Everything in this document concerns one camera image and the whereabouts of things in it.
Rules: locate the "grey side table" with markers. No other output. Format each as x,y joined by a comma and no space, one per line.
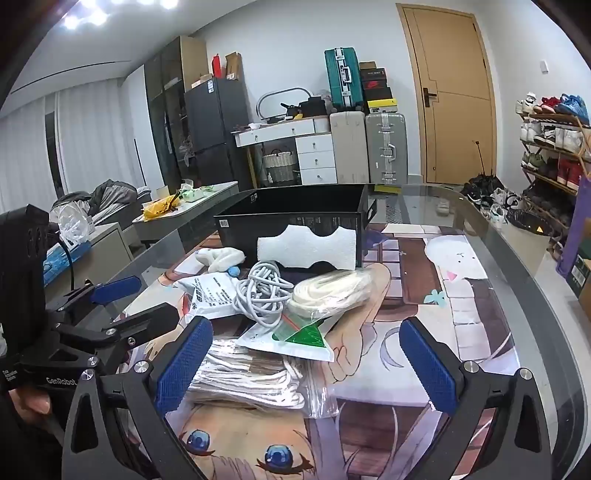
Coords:
106,249

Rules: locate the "grey coffee table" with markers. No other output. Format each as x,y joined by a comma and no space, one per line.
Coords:
203,210

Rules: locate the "wooden shoe rack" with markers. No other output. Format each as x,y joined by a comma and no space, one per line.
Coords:
554,152

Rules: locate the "white curtains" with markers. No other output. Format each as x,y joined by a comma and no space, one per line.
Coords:
92,138

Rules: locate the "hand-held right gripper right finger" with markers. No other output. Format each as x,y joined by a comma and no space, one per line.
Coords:
429,364

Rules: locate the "teal suitcase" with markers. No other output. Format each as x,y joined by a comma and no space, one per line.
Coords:
341,78

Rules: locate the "yellow and black shoe box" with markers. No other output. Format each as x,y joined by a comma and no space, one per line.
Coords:
381,106

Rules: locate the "silver suitcase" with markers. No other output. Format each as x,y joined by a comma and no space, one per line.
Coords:
385,147

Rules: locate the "blue plastic piece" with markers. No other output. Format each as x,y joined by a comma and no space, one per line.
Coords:
373,241

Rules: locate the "blue packet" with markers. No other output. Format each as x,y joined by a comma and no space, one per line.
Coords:
78,253

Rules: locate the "open cardboard box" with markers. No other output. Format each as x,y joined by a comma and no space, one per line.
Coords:
233,67

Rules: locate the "green and white pack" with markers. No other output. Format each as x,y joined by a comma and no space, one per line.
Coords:
194,194

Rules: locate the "beige suitcase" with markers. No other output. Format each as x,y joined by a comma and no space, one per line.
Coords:
348,147

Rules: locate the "clear plastic bag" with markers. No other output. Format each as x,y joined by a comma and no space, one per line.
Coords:
71,224

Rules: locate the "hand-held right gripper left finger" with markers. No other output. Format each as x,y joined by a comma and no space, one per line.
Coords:
184,364

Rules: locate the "grey jacket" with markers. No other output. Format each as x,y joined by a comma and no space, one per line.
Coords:
111,198

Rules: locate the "wicker basket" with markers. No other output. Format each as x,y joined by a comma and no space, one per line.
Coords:
279,166

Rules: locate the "ceiling light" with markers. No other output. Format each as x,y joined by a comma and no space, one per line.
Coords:
97,14

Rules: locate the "purple box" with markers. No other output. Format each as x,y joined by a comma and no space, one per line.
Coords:
577,230

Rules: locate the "brown shoe box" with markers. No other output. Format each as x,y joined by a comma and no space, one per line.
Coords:
371,65

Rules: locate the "black storage box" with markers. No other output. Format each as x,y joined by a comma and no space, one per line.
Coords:
286,222

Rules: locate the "red package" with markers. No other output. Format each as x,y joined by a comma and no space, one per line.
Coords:
217,65

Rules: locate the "white foam piece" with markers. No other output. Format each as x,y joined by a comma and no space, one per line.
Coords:
300,249

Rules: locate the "pile of shoes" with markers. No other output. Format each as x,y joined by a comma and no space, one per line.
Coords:
489,196

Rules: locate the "large black shoe box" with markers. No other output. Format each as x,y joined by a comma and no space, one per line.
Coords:
378,93

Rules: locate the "white printed mailer bag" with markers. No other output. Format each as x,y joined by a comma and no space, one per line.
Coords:
207,290

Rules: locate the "black bag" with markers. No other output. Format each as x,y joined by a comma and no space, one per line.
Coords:
313,106

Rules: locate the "red and black shoe box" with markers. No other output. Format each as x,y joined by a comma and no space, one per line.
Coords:
375,84

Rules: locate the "dark glass cabinet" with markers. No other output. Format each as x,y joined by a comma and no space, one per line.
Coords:
166,92

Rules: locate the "person's left hand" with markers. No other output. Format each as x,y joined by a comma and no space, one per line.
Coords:
32,400

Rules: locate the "yellow bag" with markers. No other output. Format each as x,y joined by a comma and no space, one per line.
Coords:
157,210

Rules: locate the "wooden door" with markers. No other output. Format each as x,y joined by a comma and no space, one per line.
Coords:
452,115

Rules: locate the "green and white packet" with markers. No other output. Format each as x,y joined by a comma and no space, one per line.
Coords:
304,337

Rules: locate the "oval mirror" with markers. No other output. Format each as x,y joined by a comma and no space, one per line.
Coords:
265,99

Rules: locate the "white dressing desk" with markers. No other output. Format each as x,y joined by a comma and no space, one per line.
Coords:
316,159

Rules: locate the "flat cardboard box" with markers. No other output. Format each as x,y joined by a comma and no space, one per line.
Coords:
202,83

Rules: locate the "trash bin with black bag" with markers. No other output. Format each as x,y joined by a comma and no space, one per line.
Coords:
528,221

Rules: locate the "printed cartoon table mat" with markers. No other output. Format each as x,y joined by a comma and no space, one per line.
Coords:
415,286

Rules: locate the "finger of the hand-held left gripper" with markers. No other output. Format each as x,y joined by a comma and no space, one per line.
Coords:
115,287
147,318

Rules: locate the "black refrigerator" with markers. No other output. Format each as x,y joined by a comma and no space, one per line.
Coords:
212,110

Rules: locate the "white fabric bundle blue tip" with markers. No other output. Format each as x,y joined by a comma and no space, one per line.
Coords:
221,258

